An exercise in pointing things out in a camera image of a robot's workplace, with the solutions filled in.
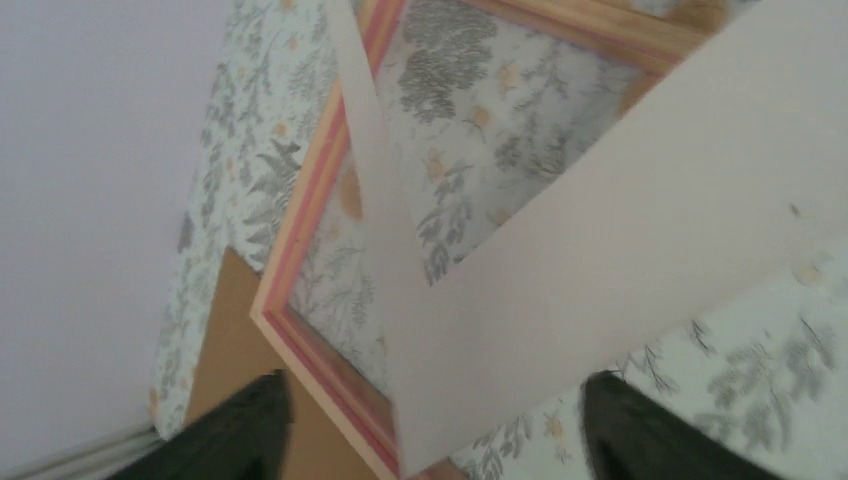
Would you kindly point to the white mat board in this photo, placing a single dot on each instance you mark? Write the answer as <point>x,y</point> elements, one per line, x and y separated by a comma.
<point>728,173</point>

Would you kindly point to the floral table cloth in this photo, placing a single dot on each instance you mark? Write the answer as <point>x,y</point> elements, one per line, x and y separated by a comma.
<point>766,375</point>

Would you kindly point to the pink photo frame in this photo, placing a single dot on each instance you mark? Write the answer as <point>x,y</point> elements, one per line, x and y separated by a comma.
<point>496,104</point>

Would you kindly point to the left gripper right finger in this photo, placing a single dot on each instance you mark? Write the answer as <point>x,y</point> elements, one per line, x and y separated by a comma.
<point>627,435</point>

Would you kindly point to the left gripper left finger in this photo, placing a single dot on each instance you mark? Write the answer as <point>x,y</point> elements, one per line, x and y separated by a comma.
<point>244,437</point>

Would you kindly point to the brown cardboard backing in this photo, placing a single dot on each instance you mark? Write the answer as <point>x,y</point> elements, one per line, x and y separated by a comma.
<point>235,352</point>

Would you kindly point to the left aluminium corner post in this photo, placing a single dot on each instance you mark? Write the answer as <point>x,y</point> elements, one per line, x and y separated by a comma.
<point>97,459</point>

